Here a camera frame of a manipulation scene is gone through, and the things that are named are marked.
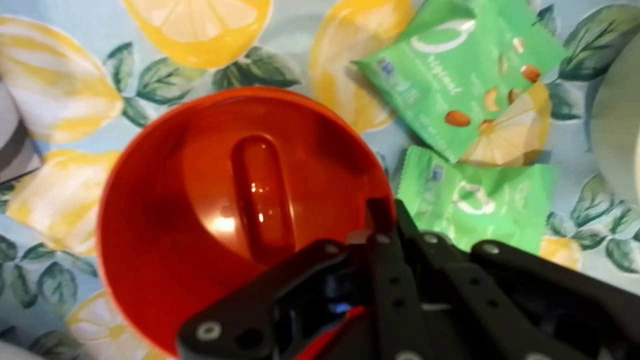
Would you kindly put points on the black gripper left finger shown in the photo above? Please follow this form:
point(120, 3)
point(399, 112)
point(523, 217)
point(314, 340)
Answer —
point(393, 301)

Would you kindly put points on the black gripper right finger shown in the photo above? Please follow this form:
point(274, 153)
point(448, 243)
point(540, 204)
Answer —
point(506, 306)

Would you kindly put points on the orange plastic bowl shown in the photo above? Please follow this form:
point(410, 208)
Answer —
point(186, 221)

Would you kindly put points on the small cream bowl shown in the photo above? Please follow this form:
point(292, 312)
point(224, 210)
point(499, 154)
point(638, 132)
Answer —
point(623, 120)

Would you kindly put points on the green almond snack packet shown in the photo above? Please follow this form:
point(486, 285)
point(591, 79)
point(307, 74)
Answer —
point(452, 73)

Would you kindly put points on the lemon print tablecloth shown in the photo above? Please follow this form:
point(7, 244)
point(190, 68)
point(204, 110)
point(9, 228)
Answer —
point(67, 73)

